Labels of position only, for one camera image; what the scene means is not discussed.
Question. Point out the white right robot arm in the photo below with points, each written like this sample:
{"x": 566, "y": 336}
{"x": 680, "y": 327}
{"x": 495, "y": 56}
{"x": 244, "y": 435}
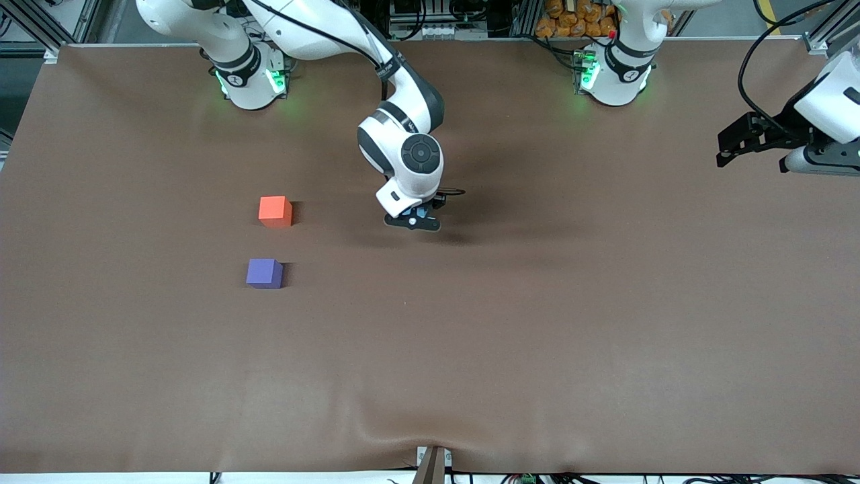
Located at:
{"x": 410, "y": 114}

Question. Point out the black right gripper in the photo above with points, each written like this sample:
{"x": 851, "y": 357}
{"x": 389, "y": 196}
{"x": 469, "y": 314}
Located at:
{"x": 439, "y": 204}

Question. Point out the aluminium frame profile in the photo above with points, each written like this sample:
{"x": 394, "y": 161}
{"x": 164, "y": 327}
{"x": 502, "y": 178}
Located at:
{"x": 830, "y": 30}
{"x": 47, "y": 27}

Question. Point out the metal table edge bracket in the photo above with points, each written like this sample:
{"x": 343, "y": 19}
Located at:
{"x": 432, "y": 465}

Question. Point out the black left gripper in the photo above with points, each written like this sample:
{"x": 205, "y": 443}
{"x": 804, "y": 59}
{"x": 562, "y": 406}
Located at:
{"x": 781, "y": 125}

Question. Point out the white electrical terminal block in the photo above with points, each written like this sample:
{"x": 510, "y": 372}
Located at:
{"x": 430, "y": 31}

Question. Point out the purple foam block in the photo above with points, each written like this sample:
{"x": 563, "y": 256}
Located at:
{"x": 263, "y": 273}

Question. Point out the orange foam block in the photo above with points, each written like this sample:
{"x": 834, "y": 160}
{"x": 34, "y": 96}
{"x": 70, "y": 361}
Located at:
{"x": 275, "y": 211}

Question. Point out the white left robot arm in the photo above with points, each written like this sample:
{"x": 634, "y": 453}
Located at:
{"x": 615, "y": 84}

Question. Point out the brown table mat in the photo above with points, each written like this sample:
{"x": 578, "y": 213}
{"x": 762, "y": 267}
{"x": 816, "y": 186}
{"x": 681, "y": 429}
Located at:
{"x": 430, "y": 370}

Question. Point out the bag of orange items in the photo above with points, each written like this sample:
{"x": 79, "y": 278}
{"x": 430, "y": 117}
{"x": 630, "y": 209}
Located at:
{"x": 571, "y": 20}

